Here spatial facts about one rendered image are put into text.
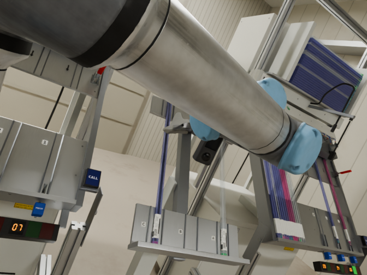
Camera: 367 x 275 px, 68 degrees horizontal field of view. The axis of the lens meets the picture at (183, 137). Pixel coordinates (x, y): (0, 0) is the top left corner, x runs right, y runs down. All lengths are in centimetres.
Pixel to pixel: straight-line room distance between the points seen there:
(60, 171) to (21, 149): 11
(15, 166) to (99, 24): 66
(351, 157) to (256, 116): 304
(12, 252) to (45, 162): 52
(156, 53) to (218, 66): 6
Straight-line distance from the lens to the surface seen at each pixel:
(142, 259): 101
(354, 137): 339
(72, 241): 87
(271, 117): 34
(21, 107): 361
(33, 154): 83
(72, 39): 19
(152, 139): 413
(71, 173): 82
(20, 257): 128
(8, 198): 80
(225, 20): 444
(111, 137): 386
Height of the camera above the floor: 109
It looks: 8 degrees down
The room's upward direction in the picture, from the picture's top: 24 degrees clockwise
